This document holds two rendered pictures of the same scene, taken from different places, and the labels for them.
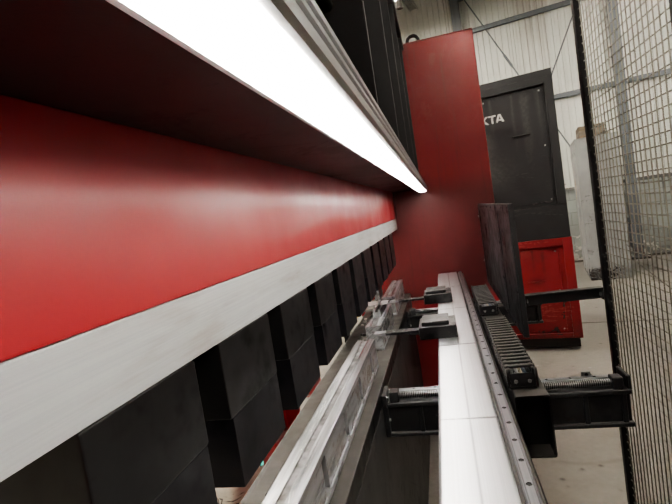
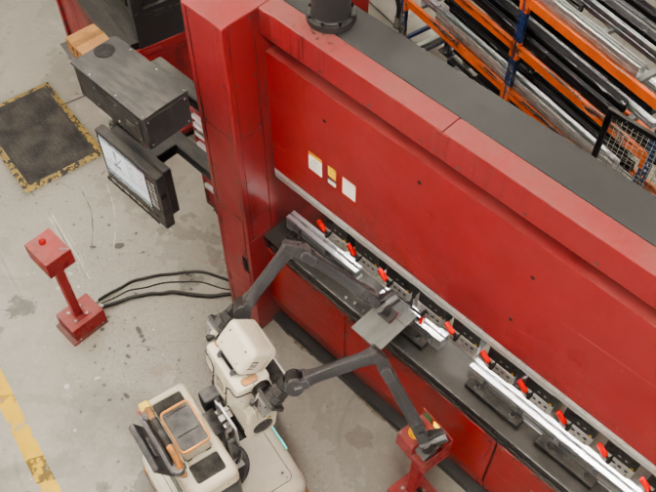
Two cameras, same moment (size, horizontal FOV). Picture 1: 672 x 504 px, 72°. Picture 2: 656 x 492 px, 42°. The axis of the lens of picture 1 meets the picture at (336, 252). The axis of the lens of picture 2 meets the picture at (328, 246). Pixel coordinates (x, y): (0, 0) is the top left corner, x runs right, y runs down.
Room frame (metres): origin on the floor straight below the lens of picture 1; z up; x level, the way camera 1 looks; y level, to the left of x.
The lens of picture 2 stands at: (1.07, 1.90, 4.51)
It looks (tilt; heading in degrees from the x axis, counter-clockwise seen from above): 54 degrees down; 302
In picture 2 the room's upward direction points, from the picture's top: straight up
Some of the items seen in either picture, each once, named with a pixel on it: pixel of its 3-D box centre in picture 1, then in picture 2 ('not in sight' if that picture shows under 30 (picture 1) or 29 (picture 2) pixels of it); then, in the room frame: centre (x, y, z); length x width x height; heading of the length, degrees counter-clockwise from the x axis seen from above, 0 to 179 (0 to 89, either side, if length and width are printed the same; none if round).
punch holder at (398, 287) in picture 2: (373, 260); (403, 278); (1.94, -0.15, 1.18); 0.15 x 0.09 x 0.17; 167
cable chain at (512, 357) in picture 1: (506, 345); not in sight; (1.07, -0.36, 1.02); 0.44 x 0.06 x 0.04; 167
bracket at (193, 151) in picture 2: not in sight; (182, 164); (3.24, -0.18, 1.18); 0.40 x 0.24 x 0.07; 167
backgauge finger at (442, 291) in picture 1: (419, 296); not in sight; (1.89, -0.31, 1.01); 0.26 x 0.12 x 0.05; 77
